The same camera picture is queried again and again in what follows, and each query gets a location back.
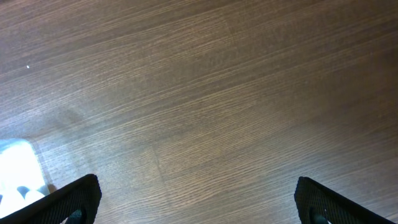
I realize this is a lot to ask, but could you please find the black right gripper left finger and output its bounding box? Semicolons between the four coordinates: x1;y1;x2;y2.
1;174;102;224

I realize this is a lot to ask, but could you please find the clear plastic container right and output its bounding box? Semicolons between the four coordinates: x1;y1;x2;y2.
1;139;50;218

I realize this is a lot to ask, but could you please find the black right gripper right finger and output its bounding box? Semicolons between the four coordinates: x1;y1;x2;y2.
294;177;394;224

